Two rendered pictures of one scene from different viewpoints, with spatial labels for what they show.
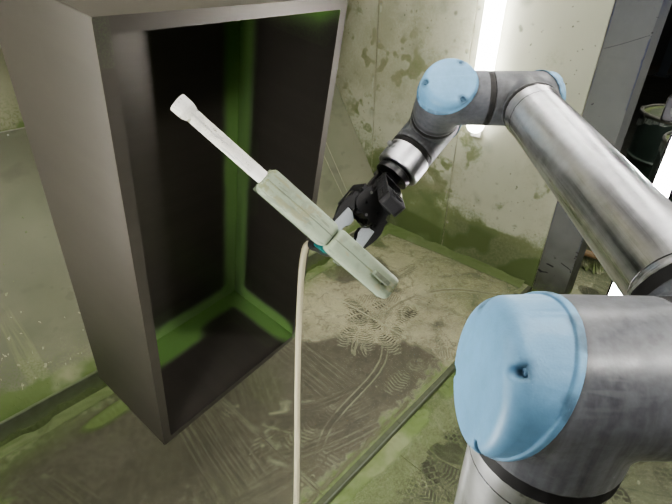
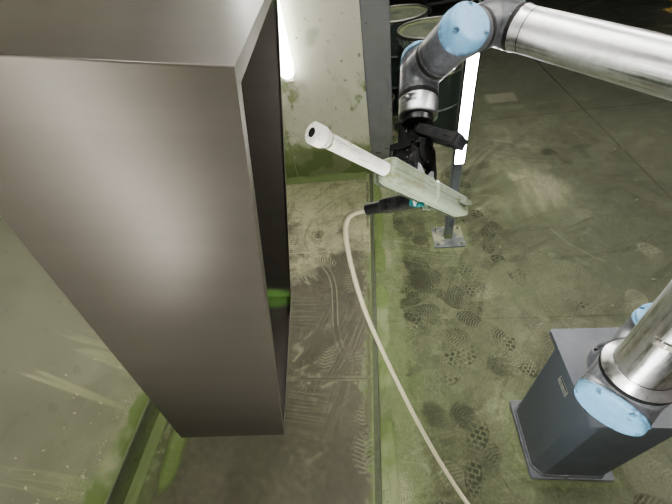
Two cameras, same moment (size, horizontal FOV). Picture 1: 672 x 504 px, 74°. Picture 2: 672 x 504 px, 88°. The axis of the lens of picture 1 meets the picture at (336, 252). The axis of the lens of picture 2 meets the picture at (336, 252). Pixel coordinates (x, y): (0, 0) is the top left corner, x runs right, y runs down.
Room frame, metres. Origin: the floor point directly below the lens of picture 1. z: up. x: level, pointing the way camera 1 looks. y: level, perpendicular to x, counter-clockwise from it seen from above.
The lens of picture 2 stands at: (0.32, 0.49, 1.74)
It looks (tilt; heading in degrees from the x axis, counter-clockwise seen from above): 45 degrees down; 328
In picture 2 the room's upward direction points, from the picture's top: 11 degrees counter-clockwise
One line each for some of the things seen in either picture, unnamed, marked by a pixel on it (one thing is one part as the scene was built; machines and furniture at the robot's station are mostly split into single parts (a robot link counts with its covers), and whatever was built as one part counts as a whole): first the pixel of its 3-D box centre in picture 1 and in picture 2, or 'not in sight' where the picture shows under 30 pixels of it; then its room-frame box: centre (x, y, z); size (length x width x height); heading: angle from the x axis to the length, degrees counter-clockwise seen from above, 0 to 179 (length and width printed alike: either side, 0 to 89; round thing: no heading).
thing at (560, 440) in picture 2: not in sight; (584, 411); (0.21, -0.35, 0.32); 0.31 x 0.31 x 0.64; 47
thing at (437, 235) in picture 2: not in sight; (447, 236); (1.30, -1.03, 0.01); 0.20 x 0.20 x 0.01; 47
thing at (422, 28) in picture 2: not in sight; (432, 28); (2.39, -2.12, 0.86); 0.54 x 0.54 x 0.01
